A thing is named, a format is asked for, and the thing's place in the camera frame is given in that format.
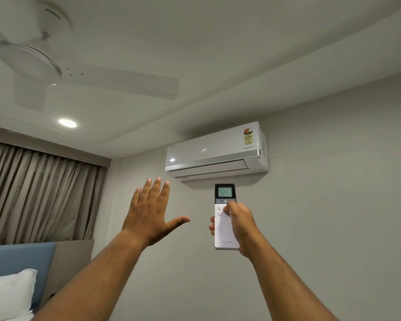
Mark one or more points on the person's left hand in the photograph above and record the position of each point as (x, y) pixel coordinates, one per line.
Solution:
(148, 219)

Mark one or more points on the person's right hand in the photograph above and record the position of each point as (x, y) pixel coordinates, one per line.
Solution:
(239, 227)

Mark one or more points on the person's left thumb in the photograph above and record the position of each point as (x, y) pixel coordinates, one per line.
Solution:
(177, 222)

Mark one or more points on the person's right thumb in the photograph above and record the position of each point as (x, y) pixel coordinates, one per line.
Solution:
(229, 207)

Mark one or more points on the person's left little finger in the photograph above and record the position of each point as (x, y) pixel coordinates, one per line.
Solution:
(135, 198)

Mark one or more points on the person's left middle finger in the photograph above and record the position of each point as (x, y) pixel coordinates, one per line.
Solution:
(156, 193)

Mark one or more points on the white air conditioner remote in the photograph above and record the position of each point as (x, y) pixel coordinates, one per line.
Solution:
(223, 227)

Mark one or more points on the person's left forearm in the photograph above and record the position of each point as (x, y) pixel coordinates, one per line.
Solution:
(87, 280)

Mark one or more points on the person's right forearm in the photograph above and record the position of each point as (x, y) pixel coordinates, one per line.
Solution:
(287, 284)

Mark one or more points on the brown pleated curtain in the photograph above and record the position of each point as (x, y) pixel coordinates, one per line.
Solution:
(40, 193)

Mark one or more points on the round recessed ceiling light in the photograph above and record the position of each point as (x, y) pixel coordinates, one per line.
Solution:
(67, 123)

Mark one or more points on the blue and beige headboard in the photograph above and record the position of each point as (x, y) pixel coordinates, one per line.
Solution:
(50, 264)

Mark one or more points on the white pillow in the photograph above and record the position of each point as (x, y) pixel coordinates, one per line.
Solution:
(8, 295)

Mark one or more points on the white ceiling fan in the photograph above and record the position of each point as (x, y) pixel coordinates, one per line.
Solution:
(36, 63)

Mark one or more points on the white wall air conditioner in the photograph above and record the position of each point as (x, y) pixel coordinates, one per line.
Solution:
(217, 152)

